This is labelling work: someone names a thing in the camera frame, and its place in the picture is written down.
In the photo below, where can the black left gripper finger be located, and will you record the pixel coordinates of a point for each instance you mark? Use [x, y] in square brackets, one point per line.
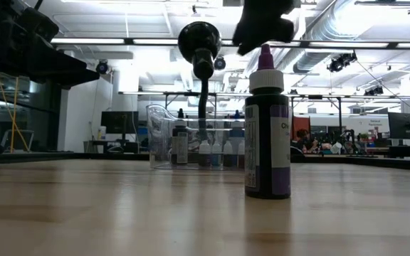
[59, 67]

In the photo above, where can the blue large food coloring bottle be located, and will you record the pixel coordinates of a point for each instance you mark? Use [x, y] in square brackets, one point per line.
[237, 124]

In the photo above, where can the purple large food coloring bottle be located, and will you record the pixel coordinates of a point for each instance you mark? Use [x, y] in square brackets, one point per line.
[267, 142]

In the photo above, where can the black ceiling track bar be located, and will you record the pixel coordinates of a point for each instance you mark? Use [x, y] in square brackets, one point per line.
[333, 44]

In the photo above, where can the black track light cluster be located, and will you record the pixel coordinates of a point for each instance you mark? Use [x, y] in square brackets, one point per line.
[374, 91]
[342, 60]

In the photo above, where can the black gooseneck desk lamp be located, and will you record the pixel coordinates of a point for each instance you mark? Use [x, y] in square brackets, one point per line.
[202, 99]

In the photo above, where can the orange panel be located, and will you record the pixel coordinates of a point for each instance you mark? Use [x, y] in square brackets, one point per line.
[300, 128]

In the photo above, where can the clear plastic bin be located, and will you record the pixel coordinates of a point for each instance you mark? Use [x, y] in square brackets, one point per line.
[158, 135]

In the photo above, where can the person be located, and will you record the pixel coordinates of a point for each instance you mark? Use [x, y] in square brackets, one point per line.
[306, 140]

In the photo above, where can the round black ceiling camera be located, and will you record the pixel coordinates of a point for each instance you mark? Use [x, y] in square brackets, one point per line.
[220, 63]
[102, 66]

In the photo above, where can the black background desk frame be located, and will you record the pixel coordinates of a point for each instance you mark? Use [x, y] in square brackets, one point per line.
[315, 96]

